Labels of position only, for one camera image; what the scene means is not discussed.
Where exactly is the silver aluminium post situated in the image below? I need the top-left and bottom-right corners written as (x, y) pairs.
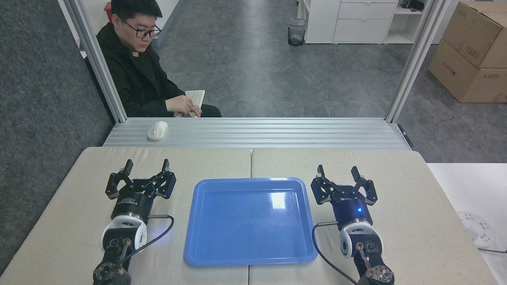
top-left (63, 0), bottom-right (128, 124)
top-left (385, 0), bottom-right (450, 124)

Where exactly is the large cardboard box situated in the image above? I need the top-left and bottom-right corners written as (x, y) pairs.
top-left (428, 39), bottom-right (507, 103)

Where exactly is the small cardboard box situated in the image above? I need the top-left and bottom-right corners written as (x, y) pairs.
top-left (441, 1), bottom-right (507, 70)

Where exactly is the white side table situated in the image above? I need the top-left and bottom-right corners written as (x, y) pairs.
top-left (427, 163), bottom-right (507, 285)

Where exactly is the blue plastic tray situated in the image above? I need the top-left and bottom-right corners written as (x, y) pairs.
top-left (183, 177), bottom-right (318, 267)

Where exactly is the white computer mouse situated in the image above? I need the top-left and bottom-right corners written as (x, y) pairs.
top-left (147, 121), bottom-right (168, 141)

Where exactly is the black mesh waste bin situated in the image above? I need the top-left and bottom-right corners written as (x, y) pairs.
top-left (287, 18), bottom-right (308, 46)

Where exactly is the ribbed aluminium table rail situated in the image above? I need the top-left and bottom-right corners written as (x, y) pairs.
top-left (103, 117), bottom-right (412, 150)

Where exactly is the white keyboard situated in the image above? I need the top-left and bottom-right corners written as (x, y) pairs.
top-left (176, 90), bottom-right (206, 118)

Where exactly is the person's left hand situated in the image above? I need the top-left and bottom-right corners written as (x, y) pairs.
top-left (166, 95), bottom-right (203, 118)

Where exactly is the round white power strip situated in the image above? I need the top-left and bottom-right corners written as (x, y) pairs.
top-left (456, 211), bottom-right (496, 249)

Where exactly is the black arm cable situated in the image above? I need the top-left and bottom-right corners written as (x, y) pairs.
top-left (312, 222), bottom-right (359, 285)
top-left (117, 214), bottom-right (175, 266)

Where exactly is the white drawer cabinet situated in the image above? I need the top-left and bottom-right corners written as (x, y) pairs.
top-left (297, 0), bottom-right (427, 44)

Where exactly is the person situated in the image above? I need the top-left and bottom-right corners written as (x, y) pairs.
top-left (84, 0), bottom-right (222, 118)

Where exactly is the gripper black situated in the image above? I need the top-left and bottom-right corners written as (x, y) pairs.
top-left (105, 159), bottom-right (177, 220)
top-left (311, 165), bottom-right (378, 228)

